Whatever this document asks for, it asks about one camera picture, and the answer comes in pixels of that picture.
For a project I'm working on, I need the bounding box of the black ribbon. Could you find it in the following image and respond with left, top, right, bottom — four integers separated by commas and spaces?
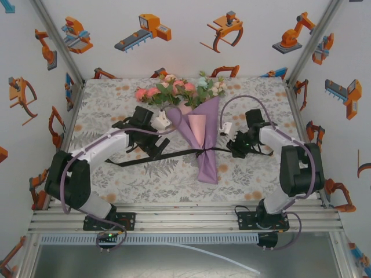
104, 146, 234, 168

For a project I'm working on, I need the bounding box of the pink twin-bloom artificial rose stem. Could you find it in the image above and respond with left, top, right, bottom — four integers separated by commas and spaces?
134, 86, 162, 105

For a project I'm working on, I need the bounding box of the pink and purple wrapping paper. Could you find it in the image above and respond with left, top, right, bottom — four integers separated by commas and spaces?
168, 96, 220, 185

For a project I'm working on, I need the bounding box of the cream white artificial rose stem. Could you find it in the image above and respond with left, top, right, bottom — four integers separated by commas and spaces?
211, 75, 227, 98

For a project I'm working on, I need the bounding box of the pink cream bud flower stem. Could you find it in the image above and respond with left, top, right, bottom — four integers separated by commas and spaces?
155, 74, 180, 107

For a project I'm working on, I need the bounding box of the large pink artificial rose stem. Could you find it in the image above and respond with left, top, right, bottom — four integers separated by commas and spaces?
173, 79, 198, 108

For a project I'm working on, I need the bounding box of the floral patterned tablecloth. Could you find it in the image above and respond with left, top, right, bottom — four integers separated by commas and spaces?
54, 76, 322, 203

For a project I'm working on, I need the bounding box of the aluminium profile mounting platform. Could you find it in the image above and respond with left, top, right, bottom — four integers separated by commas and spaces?
27, 202, 345, 234

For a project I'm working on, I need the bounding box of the black electronics board green LED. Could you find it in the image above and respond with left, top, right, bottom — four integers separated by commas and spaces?
96, 231, 120, 247

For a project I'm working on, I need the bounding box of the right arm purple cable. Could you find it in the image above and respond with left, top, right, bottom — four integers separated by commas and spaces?
219, 95, 317, 251

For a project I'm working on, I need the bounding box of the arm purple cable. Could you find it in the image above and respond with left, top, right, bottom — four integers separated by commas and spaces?
219, 95, 317, 251
59, 108, 183, 253

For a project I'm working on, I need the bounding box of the aluminium side rail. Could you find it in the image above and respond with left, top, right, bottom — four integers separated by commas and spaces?
289, 83, 328, 209
46, 81, 86, 211

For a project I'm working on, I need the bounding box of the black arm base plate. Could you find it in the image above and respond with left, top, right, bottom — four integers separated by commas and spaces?
237, 211, 290, 232
83, 212, 137, 232

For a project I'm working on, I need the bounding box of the aluminium frame post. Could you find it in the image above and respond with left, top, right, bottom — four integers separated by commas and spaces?
30, 0, 86, 85
289, 0, 345, 83

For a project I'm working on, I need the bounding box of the white slotted cable duct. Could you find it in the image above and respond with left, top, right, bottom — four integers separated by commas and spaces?
39, 233, 259, 246

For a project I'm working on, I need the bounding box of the orange milling machine wall sticker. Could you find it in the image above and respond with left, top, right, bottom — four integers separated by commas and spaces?
60, 16, 94, 54
312, 32, 335, 65

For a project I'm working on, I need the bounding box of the orange conveyor machine wall sticker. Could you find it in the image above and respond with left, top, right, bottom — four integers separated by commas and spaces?
114, 13, 172, 53
324, 78, 362, 121

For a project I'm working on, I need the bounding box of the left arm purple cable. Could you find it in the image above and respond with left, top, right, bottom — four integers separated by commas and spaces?
59, 108, 183, 253

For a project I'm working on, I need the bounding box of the orange claw gripper wall sticker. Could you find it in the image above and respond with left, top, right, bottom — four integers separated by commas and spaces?
8, 76, 38, 126
199, 10, 245, 54

